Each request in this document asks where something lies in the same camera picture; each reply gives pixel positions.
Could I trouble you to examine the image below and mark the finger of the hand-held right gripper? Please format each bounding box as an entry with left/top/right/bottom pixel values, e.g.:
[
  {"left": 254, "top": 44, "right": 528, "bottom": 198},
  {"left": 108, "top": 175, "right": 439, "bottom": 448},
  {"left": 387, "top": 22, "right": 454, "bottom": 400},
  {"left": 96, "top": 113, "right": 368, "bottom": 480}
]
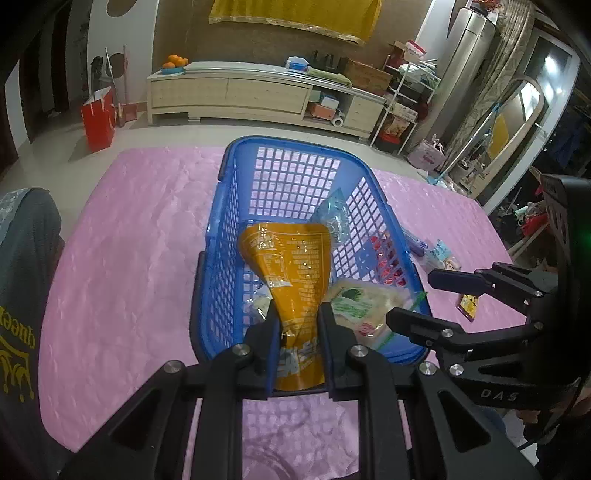
[
  {"left": 427, "top": 262, "right": 559, "bottom": 305},
  {"left": 385, "top": 308, "right": 546, "bottom": 374}
]

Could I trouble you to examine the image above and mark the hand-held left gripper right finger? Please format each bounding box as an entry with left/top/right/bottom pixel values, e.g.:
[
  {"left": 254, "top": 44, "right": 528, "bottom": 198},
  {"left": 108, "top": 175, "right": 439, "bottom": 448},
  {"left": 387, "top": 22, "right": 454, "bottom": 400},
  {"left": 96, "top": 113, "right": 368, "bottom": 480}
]
[{"left": 318, "top": 302, "right": 541, "bottom": 480}]

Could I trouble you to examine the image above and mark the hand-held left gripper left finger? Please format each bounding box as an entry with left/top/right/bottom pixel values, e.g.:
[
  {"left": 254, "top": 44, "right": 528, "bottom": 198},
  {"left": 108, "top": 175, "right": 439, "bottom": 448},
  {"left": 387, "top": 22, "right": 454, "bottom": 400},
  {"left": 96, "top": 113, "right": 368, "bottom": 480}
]
[{"left": 60, "top": 314, "right": 283, "bottom": 480}]

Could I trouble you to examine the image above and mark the yellow purple snack packet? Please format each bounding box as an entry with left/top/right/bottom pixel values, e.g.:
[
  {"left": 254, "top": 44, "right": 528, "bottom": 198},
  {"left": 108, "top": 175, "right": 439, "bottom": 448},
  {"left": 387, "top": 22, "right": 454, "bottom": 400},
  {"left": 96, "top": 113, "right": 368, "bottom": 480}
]
[{"left": 456, "top": 292, "right": 482, "bottom": 322}]

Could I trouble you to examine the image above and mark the light blue cartoon snack packet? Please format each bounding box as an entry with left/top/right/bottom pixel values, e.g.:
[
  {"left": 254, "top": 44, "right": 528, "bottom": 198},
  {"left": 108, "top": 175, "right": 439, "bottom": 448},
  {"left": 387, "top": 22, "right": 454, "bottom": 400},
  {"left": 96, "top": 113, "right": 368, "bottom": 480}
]
[{"left": 426, "top": 239, "right": 462, "bottom": 272}]

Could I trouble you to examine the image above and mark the green white snack packet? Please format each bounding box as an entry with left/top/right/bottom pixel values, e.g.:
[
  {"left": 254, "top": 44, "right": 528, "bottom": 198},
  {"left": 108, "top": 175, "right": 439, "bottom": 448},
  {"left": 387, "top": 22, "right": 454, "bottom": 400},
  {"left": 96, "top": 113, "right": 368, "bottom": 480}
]
[{"left": 323, "top": 276, "right": 429, "bottom": 354}]

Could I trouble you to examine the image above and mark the grey snack packet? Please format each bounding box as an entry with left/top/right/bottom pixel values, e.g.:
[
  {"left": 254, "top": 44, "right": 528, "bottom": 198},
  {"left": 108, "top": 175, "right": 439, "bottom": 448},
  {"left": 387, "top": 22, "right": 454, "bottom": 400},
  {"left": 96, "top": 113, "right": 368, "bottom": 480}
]
[{"left": 405, "top": 228, "right": 429, "bottom": 257}]

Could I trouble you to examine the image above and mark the pale yellow snack packet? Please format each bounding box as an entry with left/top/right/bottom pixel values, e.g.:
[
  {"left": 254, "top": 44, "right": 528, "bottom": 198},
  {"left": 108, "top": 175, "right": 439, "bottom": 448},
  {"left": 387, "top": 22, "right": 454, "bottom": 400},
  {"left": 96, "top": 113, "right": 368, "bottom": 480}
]
[{"left": 247, "top": 288, "right": 274, "bottom": 326}]

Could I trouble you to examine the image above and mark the large red snack packet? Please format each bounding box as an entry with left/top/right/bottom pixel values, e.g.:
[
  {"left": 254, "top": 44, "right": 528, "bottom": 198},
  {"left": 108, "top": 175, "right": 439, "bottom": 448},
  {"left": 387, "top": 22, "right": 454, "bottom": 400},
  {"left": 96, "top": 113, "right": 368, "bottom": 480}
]
[{"left": 368, "top": 231, "right": 409, "bottom": 288}]

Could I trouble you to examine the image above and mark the orange snack pouch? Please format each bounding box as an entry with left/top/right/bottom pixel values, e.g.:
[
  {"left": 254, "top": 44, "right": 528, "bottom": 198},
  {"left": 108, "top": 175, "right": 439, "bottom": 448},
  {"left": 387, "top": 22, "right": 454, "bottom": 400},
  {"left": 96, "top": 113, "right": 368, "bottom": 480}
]
[{"left": 237, "top": 222, "right": 334, "bottom": 393}]

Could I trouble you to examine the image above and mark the blue plastic basket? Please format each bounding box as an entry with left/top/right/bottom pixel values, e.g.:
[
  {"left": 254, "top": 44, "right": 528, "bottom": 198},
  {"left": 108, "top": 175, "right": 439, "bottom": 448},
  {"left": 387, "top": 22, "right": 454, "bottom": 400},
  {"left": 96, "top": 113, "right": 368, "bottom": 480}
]
[{"left": 189, "top": 135, "right": 434, "bottom": 398}]

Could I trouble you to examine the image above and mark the clear blue snack packet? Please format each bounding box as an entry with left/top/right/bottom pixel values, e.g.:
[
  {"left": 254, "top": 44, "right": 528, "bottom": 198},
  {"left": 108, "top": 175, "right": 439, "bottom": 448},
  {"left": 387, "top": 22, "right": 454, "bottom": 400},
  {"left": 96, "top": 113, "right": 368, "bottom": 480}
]
[{"left": 313, "top": 188, "right": 357, "bottom": 243}]

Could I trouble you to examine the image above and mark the person's right hand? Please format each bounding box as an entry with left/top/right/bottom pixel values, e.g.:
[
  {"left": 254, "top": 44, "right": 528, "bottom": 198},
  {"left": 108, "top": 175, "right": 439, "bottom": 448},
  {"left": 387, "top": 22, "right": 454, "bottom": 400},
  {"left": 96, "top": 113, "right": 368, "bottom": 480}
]
[{"left": 513, "top": 405, "right": 561, "bottom": 428}]

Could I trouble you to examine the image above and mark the pile of clothes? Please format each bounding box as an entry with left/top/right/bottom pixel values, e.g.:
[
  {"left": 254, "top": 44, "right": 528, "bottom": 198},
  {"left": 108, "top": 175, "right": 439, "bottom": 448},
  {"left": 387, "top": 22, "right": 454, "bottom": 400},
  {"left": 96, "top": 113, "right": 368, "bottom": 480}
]
[{"left": 496, "top": 198, "right": 550, "bottom": 241}]

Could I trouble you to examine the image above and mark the pink bag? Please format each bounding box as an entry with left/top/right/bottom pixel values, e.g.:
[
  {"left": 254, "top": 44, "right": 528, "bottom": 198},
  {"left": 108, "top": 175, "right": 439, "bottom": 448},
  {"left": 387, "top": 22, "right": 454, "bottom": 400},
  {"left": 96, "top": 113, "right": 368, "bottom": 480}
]
[{"left": 406, "top": 136, "right": 448, "bottom": 171}]

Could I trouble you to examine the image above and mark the mop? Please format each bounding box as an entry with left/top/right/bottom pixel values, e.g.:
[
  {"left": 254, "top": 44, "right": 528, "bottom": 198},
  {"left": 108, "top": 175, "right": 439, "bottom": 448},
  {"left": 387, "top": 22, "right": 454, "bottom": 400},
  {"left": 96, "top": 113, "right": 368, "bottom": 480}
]
[{"left": 427, "top": 111, "right": 497, "bottom": 185}]

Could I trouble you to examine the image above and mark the red yellow gift box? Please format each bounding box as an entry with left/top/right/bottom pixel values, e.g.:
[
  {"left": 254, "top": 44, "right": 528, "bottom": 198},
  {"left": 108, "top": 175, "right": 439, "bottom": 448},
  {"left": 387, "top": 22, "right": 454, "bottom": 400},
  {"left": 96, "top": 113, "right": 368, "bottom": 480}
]
[{"left": 379, "top": 113, "right": 409, "bottom": 151}]

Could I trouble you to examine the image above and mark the arched standing mirror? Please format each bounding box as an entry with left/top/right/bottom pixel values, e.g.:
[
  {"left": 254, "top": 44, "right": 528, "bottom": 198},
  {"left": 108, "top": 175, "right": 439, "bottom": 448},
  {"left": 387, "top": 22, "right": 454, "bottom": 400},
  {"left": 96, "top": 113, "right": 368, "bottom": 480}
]
[{"left": 466, "top": 76, "right": 543, "bottom": 204}]

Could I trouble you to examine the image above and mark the pink quilted tablecloth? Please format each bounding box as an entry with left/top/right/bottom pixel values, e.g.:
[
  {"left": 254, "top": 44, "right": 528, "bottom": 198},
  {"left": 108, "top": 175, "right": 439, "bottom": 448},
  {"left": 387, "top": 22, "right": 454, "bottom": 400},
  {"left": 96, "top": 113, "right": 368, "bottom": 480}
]
[{"left": 39, "top": 147, "right": 529, "bottom": 480}]

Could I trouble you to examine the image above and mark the white metal rack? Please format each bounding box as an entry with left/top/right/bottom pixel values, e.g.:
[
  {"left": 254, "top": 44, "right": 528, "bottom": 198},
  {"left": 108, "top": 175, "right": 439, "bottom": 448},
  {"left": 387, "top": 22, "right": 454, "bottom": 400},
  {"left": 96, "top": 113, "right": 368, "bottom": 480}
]
[{"left": 369, "top": 58, "right": 441, "bottom": 155}]

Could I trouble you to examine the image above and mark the patterned curtain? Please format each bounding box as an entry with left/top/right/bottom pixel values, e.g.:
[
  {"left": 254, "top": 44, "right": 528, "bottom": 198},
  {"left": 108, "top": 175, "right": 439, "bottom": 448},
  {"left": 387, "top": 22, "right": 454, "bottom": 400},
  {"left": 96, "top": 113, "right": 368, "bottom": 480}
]
[{"left": 445, "top": 0, "right": 539, "bottom": 167}]

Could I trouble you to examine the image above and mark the brown cardboard box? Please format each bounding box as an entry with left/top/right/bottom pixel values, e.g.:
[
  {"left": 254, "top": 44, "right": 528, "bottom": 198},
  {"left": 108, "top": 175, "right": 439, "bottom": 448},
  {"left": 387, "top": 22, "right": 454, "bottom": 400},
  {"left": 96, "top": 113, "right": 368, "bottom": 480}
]
[{"left": 344, "top": 58, "right": 394, "bottom": 92}]

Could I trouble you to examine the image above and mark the silver standing air conditioner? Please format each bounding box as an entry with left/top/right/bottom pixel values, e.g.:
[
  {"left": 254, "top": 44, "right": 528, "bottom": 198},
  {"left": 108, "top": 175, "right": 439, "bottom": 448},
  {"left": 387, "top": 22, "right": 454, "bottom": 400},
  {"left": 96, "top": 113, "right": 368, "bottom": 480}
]
[{"left": 418, "top": 7, "right": 497, "bottom": 153}]

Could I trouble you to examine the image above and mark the open white red box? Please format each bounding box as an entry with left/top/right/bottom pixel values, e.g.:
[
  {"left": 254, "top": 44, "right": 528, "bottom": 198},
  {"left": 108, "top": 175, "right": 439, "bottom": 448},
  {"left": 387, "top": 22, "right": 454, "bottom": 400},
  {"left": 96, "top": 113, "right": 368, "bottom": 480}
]
[{"left": 388, "top": 41, "right": 428, "bottom": 63}]

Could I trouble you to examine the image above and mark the white glass door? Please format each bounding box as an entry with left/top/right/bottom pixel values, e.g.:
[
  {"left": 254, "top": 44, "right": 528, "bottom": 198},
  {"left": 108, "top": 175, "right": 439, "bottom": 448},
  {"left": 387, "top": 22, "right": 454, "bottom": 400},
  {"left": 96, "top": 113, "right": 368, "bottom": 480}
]
[{"left": 517, "top": 28, "right": 583, "bottom": 185}]

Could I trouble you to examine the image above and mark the green folded cloth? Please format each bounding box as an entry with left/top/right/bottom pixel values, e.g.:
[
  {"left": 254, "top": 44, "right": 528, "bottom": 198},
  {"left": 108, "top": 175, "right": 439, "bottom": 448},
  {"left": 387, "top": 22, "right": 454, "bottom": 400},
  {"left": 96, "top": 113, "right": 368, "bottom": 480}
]
[{"left": 307, "top": 67, "right": 351, "bottom": 86}]

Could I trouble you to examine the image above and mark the black router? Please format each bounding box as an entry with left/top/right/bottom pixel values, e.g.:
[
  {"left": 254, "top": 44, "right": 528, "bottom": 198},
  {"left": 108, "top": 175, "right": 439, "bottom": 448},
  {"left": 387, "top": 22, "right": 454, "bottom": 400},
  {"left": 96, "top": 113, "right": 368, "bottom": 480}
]
[{"left": 314, "top": 50, "right": 348, "bottom": 70}]

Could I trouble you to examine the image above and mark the cream TV cabinet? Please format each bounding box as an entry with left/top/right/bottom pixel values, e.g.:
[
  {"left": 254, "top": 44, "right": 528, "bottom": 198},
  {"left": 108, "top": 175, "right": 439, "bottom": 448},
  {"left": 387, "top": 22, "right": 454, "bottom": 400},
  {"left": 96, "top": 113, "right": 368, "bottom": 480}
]
[{"left": 146, "top": 61, "right": 387, "bottom": 140}]

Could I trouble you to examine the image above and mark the red paper bag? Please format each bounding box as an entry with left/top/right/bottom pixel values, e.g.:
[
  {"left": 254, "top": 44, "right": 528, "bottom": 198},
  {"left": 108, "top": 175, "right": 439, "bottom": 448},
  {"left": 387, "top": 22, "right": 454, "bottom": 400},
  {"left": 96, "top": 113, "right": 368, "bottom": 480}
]
[{"left": 82, "top": 86, "right": 117, "bottom": 154}]

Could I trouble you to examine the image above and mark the yellow cloth cover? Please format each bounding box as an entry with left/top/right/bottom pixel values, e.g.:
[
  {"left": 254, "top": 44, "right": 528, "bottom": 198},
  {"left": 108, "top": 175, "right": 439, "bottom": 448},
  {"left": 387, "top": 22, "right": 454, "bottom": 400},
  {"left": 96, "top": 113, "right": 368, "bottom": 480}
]
[{"left": 209, "top": 0, "right": 383, "bottom": 45}]

